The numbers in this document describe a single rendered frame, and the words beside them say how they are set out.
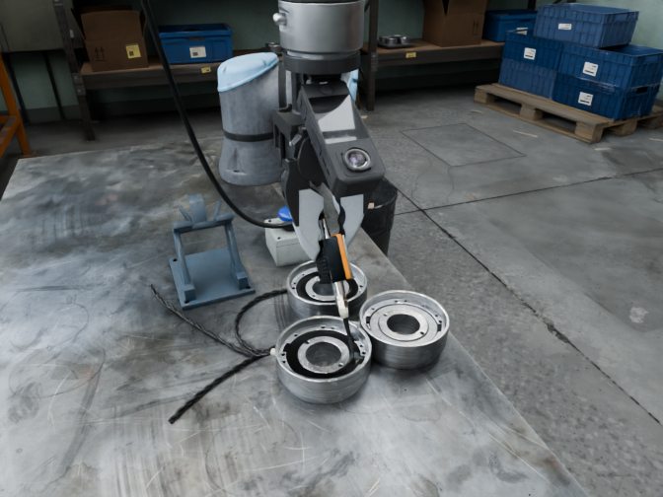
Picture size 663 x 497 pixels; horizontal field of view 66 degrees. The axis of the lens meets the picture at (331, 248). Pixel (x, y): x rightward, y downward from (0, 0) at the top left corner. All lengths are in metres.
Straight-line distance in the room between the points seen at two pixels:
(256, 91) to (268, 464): 0.68
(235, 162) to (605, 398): 1.35
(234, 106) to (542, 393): 1.28
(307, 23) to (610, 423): 1.54
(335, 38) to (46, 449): 0.47
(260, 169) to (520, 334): 1.26
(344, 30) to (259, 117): 0.57
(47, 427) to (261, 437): 0.22
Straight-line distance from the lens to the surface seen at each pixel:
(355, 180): 0.42
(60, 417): 0.62
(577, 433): 1.72
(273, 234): 0.77
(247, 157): 1.03
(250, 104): 1.00
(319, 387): 0.54
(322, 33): 0.46
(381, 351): 0.59
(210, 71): 3.96
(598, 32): 4.23
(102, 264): 0.85
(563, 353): 1.97
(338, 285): 0.55
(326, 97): 0.48
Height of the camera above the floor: 1.22
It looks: 31 degrees down
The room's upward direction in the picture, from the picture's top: straight up
